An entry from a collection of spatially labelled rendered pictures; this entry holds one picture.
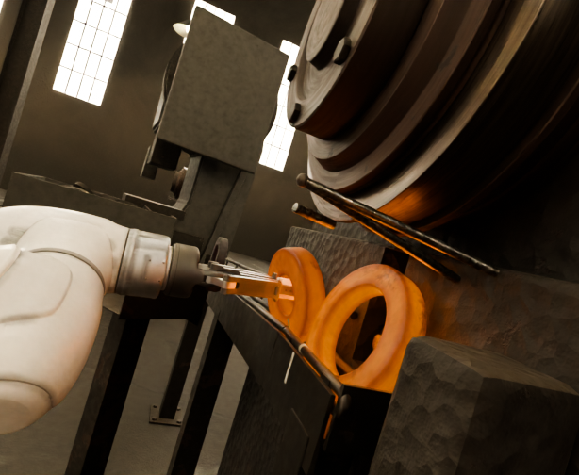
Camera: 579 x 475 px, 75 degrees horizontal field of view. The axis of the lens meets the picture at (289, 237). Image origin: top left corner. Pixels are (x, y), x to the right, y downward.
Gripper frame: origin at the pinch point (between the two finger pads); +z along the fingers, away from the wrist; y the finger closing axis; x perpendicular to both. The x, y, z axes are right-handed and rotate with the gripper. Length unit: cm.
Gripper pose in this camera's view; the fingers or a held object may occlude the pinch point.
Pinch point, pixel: (296, 290)
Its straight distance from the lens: 61.3
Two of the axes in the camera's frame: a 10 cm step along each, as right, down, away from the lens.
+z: 9.1, 2.1, 3.7
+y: 3.6, 0.8, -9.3
